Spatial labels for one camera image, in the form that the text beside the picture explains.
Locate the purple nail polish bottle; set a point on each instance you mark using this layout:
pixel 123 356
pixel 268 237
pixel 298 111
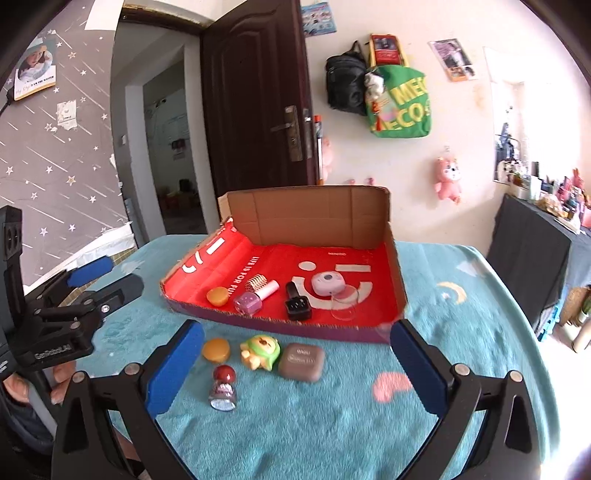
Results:
pixel 249 302

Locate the red bag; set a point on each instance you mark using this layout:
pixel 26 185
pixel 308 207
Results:
pixel 385 48

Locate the red white stick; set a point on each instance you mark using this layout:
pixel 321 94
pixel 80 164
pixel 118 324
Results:
pixel 317 143

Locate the black capped polish bottle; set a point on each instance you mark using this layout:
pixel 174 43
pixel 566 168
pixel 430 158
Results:
pixel 298 307

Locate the gold studded cylinder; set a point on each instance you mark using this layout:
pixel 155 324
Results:
pixel 256 282

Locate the red knot charm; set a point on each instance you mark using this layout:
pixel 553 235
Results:
pixel 378 115

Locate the black backpack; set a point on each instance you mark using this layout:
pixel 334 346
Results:
pixel 346 83

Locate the portrait wall poster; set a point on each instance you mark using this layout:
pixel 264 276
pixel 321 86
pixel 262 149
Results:
pixel 34 69

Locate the green tote bag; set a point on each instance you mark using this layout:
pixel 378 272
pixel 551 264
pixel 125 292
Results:
pixel 406 106

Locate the orange round container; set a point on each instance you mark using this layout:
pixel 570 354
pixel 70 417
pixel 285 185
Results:
pixel 218 296
pixel 216 350

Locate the green yellow toy figure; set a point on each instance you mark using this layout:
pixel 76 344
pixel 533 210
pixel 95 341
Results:
pixel 261 353

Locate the grey brown compact case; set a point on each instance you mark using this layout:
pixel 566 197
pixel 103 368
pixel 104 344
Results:
pixel 301 362

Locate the wall photo poster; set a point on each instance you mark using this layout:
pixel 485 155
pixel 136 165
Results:
pixel 452 60

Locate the row of cosmetic bottles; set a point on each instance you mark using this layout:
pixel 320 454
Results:
pixel 554 194

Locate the pink round device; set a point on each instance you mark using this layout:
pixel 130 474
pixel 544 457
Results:
pixel 327 284

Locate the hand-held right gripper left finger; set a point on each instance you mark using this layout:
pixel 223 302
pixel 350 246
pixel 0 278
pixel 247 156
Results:
pixel 178 364

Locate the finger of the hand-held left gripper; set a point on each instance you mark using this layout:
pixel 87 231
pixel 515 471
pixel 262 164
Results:
pixel 90 272
pixel 124 287

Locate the blue wall sticker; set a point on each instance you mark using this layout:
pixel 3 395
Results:
pixel 318 18

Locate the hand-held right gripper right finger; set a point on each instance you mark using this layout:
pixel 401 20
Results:
pixel 418 364

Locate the pink plush toy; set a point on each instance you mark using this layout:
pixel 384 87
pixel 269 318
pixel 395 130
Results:
pixel 327 157
pixel 448 177

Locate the glitter bottle with red cap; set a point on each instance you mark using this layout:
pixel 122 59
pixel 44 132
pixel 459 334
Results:
pixel 224 390

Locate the side table with dark cloth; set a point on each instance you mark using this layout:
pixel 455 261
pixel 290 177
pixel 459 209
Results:
pixel 531 258

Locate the person's left hand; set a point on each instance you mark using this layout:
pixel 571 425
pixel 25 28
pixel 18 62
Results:
pixel 62 381

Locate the dark brown door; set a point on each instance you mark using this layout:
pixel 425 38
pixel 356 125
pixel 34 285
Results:
pixel 254 92

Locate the cardboard box with red lining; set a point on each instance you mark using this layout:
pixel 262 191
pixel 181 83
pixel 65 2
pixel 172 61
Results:
pixel 323 217

